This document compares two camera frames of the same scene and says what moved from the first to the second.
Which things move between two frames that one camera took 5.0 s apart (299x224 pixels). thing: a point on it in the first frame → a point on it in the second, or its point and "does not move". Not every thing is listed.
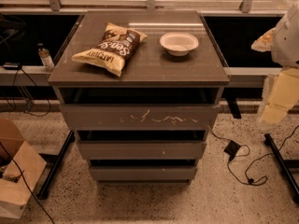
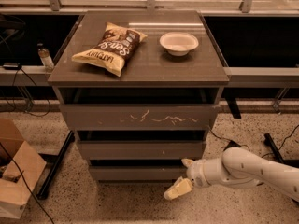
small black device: x=11 y=65 does not move
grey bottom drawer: x=143 y=173 does not move
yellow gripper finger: x=263 y=43 → x=188 y=162
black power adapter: x=232 y=148 does not move
